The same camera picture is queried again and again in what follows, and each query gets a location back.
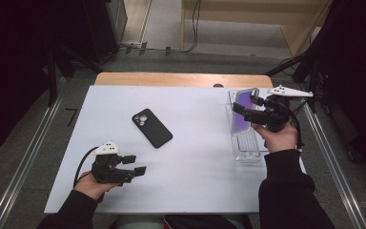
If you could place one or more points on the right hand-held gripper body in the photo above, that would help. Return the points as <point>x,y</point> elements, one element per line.
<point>274,116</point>

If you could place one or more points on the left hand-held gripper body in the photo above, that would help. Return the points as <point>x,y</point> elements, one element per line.
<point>108,173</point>

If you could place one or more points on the clear plastic rack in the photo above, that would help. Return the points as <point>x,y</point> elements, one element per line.
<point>248,146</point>

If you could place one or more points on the black phone case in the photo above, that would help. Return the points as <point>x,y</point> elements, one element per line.
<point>154,129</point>

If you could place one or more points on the person's left hand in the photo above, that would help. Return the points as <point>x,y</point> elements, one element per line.
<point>90,187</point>

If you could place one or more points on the person's right hand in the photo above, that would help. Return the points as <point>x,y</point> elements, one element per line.
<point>279,141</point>

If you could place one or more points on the black metal stand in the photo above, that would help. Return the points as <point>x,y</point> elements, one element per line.
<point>52,86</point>
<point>286,65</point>

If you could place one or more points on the white board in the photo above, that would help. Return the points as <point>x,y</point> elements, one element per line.
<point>187,165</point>

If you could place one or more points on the wooden table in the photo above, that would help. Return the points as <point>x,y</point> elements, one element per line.
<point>171,79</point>

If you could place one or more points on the wooden shelf unit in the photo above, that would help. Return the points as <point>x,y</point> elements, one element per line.
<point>235,17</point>

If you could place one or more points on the black curtain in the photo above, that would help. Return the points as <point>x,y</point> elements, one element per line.
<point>12,63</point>
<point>355,63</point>

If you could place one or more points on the metal floor rail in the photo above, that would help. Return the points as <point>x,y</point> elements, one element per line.
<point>330,159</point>
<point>26,159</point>

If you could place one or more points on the small black floor bracket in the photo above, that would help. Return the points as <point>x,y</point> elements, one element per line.
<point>167,51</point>
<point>143,47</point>

